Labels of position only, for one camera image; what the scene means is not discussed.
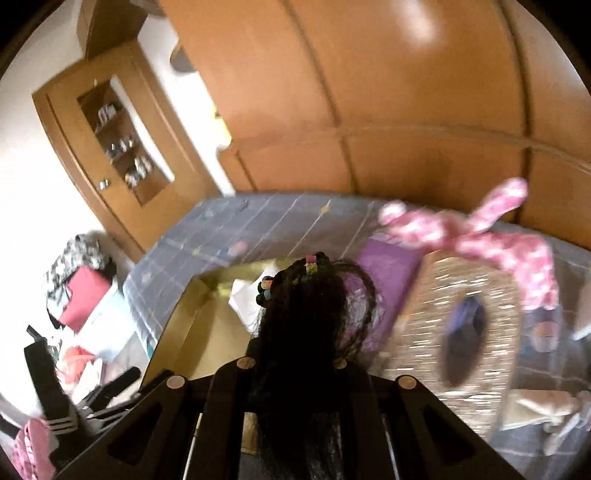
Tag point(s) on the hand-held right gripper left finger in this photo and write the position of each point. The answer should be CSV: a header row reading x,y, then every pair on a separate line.
x,y
226,406

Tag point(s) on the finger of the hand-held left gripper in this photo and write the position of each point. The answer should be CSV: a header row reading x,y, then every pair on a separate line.
x,y
117,381

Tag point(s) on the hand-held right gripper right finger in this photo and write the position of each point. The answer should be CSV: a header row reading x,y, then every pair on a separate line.
x,y
374,415

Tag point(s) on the black braided wig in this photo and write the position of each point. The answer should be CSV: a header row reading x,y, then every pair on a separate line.
x,y
304,332

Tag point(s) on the woven wicker basket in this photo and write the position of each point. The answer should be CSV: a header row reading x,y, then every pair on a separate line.
x,y
480,332

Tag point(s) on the beige soft toy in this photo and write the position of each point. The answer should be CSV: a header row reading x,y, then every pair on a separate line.
x,y
549,410

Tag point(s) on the orange red cloth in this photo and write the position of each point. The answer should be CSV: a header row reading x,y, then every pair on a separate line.
x,y
78,362

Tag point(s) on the light blue box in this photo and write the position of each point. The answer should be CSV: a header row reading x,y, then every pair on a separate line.
x,y
113,323

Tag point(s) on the black white-striped garment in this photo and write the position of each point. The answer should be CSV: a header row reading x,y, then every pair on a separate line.
x,y
48,383

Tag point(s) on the gold cardboard box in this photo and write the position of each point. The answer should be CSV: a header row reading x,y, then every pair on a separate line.
x,y
203,323

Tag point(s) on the red folder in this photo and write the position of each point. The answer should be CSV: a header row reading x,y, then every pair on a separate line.
x,y
85,297

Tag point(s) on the pink striped cloth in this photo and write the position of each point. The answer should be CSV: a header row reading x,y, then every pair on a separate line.
x,y
34,447

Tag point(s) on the white paper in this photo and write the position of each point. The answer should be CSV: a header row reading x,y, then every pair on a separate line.
x,y
244,300

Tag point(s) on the black white patterned bag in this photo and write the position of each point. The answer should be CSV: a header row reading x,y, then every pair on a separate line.
x,y
76,254

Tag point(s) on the purple cloth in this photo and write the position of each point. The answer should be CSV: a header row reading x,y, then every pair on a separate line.
x,y
390,277

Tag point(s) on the grey patterned bed sheet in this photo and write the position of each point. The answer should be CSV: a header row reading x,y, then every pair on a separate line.
x,y
258,226

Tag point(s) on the pink white patterned garment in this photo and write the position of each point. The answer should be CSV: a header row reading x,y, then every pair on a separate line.
x,y
461,230

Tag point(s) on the wooden cabinet with glass door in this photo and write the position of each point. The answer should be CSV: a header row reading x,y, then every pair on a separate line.
x,y
87,152

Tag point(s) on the wooden wardrobe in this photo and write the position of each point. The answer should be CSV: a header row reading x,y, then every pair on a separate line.
x,y
369,92

